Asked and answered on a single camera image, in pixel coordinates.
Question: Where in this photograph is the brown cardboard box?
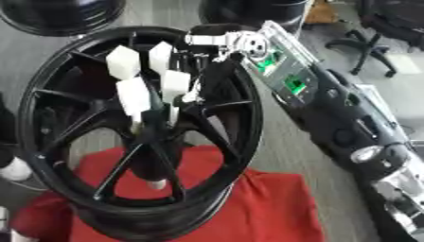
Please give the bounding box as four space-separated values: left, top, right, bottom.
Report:
303 0 340 26

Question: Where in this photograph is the black office chair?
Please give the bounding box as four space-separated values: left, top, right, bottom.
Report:
323 0 424 78

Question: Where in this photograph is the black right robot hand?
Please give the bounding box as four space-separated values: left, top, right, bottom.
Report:
179 23 252 106

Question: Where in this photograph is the black spoked wheel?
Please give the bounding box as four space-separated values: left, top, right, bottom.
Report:
14 26 267 242

